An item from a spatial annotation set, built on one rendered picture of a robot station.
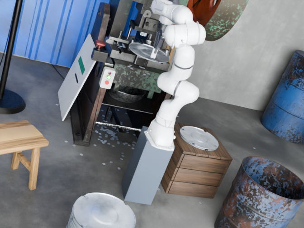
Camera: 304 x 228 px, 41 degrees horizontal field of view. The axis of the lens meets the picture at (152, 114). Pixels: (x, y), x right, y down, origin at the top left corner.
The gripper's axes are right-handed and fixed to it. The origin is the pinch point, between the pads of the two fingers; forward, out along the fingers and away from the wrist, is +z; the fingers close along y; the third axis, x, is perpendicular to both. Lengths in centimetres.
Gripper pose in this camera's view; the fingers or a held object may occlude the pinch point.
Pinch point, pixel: (154, 53)
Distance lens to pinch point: 268.1
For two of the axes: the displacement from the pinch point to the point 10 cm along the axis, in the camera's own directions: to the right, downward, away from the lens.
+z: -3.2, 8.6, 3.9
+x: 9.2, 1.9, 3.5
